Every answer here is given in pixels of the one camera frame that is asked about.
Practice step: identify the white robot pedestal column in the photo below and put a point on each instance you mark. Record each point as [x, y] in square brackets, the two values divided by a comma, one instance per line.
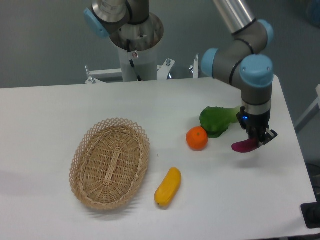
[138, 65]

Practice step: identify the white metal base frame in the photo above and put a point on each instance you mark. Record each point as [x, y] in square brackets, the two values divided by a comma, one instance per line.
[109, 75]

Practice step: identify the green bok choy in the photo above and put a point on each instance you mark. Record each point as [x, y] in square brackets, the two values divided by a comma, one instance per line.
[216, 120]

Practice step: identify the woven wicker basket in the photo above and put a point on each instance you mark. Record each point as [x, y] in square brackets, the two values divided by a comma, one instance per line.
[110, 164]

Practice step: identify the black device at table edge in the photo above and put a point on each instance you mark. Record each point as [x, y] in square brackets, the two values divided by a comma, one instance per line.
[311, 214]

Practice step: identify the orange tangerine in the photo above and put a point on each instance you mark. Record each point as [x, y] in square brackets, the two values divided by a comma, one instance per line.
[197, 138]

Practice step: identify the purple sweet potato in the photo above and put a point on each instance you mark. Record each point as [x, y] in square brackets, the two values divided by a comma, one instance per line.
[245, 146]

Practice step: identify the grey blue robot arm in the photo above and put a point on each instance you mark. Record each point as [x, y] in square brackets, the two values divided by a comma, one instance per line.
[136, 32]

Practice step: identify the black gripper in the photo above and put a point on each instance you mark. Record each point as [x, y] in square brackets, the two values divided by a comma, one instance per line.
[256, 126]

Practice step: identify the yellow mango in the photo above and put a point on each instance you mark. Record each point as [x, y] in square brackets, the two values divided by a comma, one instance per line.
[169, 187]

